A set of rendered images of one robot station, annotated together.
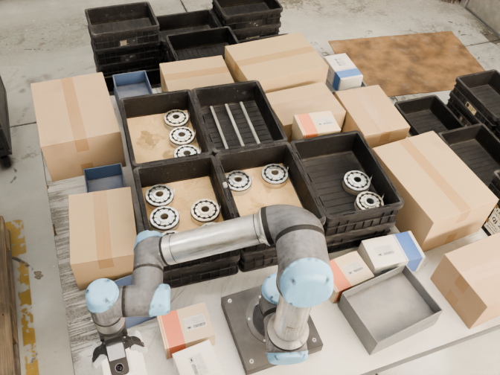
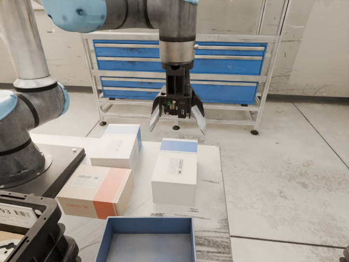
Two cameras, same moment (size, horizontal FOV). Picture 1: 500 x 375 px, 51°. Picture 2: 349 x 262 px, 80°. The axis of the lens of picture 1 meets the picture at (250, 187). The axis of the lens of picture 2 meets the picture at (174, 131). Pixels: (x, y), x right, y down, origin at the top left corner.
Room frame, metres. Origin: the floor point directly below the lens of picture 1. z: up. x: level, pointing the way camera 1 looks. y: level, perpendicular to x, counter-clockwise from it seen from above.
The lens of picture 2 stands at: (1.00, 0.55, 1.20)
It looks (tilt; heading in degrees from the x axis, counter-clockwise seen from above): 33 degrees down; 210
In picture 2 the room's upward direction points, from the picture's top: straight up
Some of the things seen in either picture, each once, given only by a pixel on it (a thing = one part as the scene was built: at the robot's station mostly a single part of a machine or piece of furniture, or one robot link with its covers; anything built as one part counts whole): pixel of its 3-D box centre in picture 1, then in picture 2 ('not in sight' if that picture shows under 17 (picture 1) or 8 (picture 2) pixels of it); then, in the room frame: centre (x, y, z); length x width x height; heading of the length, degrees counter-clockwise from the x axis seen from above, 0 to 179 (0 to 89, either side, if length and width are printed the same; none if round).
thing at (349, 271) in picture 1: (344, 276); not in sight; (1.02, -0.36, 0.74); 0.16 x 0.12 x 0.07; 120
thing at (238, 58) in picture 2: not in sight; (219, 75); (-0.82, -0.03, 0.60); 0.72 x 0.03 x 0.56; 114
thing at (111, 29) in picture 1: (126, 49); not in sight; (2.80, 0.86, 0.37); 0.40 x 0.30 x 0.45; 114
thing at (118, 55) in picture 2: not in sight; (134, 71); (-0.50, -0.76, 0.60); 0.72 x 0.03 x 0.56; 114
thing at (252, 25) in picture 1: (245, 31); not in sight; (3.13, 0.13, 0.37); 0.40 x 0.30 x 0.45; 114
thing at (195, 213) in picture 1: (204, 210); not in sight; (1.17, 0.15, 0.86); 0.10 x 0.10 x 0.01
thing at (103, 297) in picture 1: (105, 301); (175, 7); (0.60, 0.32, 1.18); 0.09 x 0.08 x 0.11; 98
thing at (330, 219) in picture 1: (344, 173); not in sight; (1.35, -0.34, 0.92); 0.40 x 0.30 x 0.02; 21
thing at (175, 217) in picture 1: (164, 217); not in sight; (1.12, 0.29, 0.86); 0.10 x 0.10 x 0.01
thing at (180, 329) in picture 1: (186, 329); (99, 191); (0.76, 0.16, 0.74); 0.16 x 0.12 x 0.07; 113
